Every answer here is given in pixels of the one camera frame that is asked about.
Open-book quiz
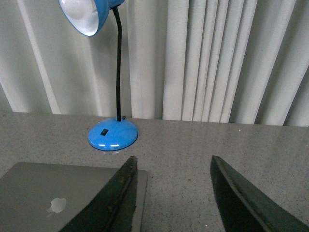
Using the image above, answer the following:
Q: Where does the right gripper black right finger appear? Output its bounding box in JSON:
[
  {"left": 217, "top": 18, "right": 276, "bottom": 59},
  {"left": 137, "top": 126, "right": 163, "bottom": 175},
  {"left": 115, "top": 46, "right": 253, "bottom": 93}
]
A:
[{"left": 210, "top": 156, "right": 309, "bottom": 232}]

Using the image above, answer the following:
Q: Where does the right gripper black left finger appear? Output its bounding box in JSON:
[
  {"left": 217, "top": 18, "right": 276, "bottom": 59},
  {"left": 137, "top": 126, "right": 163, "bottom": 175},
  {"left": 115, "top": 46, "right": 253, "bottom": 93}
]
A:
[{"left": 61, "top": 156, "right": 138, "bottom": 232}]

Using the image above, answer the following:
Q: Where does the grey laptop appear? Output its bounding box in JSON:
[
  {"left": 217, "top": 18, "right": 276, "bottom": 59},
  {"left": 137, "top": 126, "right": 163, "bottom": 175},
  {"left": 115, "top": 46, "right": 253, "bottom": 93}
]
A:
[{"left": 0, "top": 162, "right": 148, "bottom": 232}]

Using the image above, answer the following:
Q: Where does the blue desk lamp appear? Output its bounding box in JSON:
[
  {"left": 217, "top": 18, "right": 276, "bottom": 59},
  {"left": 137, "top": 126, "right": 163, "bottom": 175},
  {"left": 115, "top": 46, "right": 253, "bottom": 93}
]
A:
[{"left": 58, "top": 0, "right": 138, "bottom": 151}]

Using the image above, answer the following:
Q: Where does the white curtain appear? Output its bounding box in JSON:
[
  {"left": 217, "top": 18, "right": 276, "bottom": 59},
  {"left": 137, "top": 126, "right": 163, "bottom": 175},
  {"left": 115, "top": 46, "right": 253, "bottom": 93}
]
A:
[{"left": 0, "top": 0, "right": 309, "bottom": 127}]

